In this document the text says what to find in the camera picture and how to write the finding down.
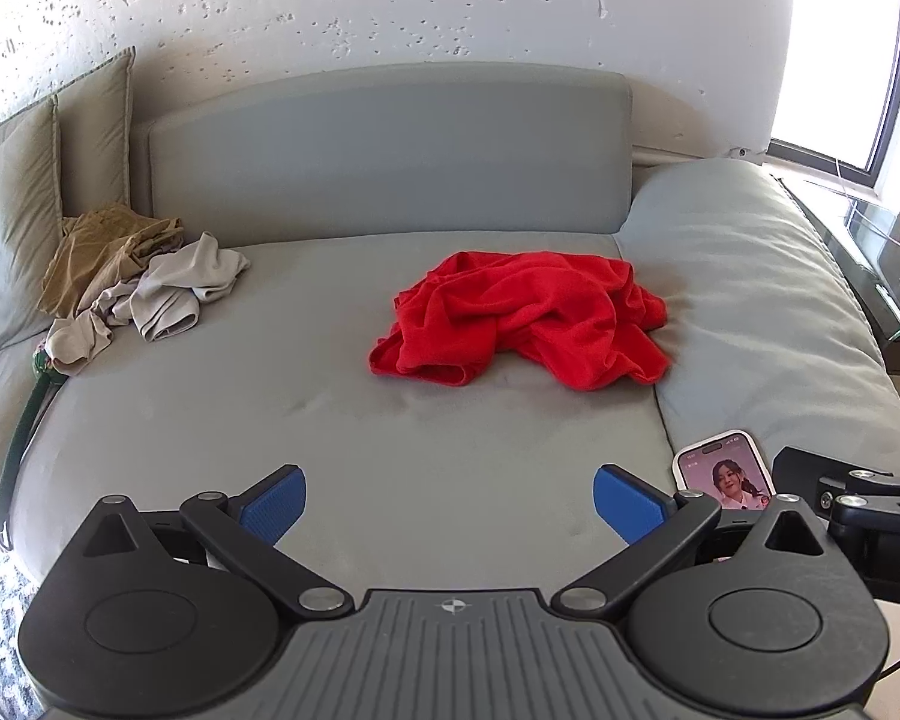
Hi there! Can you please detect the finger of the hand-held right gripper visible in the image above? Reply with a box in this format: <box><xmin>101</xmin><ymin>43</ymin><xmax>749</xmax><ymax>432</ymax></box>
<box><xmin>774</xmin><ymin>431</ymin><xmax>900</xmax><ymax>512</ymax></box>

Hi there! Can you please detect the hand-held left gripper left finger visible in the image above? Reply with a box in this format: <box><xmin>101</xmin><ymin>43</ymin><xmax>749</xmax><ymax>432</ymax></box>
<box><xmin>82</xmin><ymin>463</ymin><xmax>352</xmax><ymax>620</ymax></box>

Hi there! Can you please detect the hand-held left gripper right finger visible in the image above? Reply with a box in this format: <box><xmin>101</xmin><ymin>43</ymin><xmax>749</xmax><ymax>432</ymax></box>
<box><xmin>551</xmin><ymin>463</ymin><xmax>824</xmax><ymax>620</ymax></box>

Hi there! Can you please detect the red long-sleeve shirt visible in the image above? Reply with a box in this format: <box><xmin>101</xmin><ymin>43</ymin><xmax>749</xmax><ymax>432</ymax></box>
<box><xmin>367</xmin><ymin>250</ymin><xmax>672</xmax><ymax>393</ymax></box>

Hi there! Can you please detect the smartphone with white case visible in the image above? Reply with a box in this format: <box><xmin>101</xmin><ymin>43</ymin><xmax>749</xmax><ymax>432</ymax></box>
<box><xmin>671</xmin><ymin>430</ymin><xmax>777</xmax><ymax>515</ymax></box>

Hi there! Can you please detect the grey sofa bed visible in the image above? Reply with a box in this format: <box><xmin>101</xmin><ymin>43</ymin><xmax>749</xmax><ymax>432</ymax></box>
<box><xmin>0</xmin><ymin>60</ymin><xmax>900</xmax><ymax>616</ymax></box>

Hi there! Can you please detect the light grey large cushion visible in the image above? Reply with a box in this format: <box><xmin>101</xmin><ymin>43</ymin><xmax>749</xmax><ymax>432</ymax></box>
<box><xmin>615</xmin><ymin>157</ymin><xmax>900</xmax><ymax>466</ymax></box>

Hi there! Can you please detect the beige crumpled garment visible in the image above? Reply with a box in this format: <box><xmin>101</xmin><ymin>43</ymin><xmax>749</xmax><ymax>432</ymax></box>
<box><xmin>45</xmin><ymin>231</ymin><xmax>251</xmax><ymax>376</ymax></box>

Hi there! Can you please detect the tan crumpled garment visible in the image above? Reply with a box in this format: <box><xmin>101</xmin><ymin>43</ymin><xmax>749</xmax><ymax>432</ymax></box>
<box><xmin>37</xmin><ymin>202</ymin><xmax>185</xmax><ymax>320</ymax></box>

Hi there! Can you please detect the window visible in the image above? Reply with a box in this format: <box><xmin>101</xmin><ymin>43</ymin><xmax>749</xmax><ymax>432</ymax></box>
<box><xmin>769</xmin><ymin>0</ymin><xmax>900</xmax><ymax>203</ymax></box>

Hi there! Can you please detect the dark green strap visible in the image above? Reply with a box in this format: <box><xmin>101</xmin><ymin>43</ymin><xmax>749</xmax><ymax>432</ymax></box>
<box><xmin>0</xmin><ymin>345</ymin><xmax>65</xmax><ymax>541</ymax></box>

